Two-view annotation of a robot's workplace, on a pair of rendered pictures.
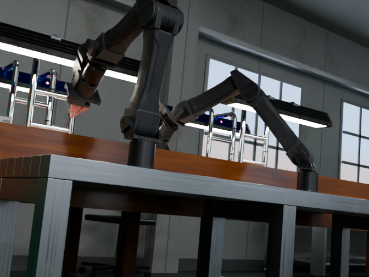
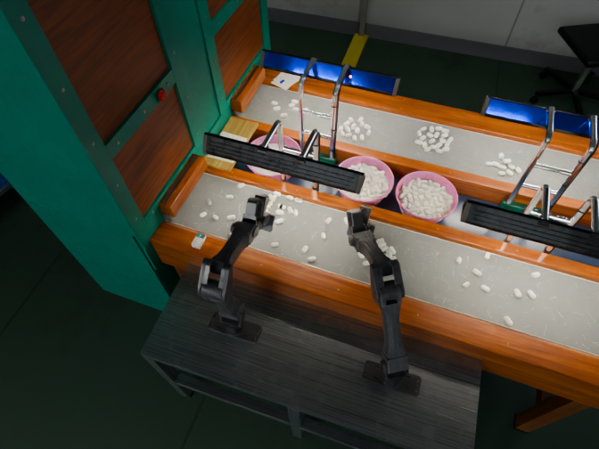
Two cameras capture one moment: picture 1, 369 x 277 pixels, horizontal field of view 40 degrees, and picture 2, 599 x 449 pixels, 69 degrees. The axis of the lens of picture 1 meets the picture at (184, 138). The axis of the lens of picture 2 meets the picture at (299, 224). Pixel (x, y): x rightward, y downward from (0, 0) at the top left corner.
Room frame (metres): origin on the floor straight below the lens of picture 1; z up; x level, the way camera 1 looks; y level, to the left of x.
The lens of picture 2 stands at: (1.04, -0.56, 2.24)
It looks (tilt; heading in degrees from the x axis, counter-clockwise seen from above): 55 degrees down; 56
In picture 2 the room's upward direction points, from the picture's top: 2 degrees counter-clockwise
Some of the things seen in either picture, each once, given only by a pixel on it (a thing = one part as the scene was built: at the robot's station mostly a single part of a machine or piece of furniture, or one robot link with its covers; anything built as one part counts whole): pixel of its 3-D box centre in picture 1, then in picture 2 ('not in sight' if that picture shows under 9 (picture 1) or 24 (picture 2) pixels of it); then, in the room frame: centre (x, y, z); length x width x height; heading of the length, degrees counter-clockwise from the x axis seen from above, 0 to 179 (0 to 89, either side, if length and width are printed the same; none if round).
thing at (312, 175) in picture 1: (307, 183); (392, 375); (1.53, -0.39, 0.71); 0.20 x 0.07 x 0.08; 126
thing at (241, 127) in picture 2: not in sight; (230, 142); (1.62, 0.87, 0.77); 0.33 x 0.15 x 0.01; 35
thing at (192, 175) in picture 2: not in sight; (184, 183); (1.31, 0.72, 0.83); 0.30 x 0.06 x 0.07; 35
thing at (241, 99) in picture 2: not in sight; (248, 87); (1.87, 1.10, 0.83); 0.30 x 0.06 x 0.07; 35
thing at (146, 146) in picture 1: (141, 157); (233, 323); (1.18, 0.10, 0.71); 0.20 x 0.07 x 0.08; 126
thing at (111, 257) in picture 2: not in sight; (184, 169); (1.44, 1.18, 0.42); 1.36 x 0.55 x 0.84; 35
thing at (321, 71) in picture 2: (21, 80); (328, 69); (2.07, 0.71, 1.08); 0.62 x 0.08 x 0.07; 125
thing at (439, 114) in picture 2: not in sight; (420, 122); (2.54, 0.50, 0.67); 1.81 x 0.12 x 0.19; 125
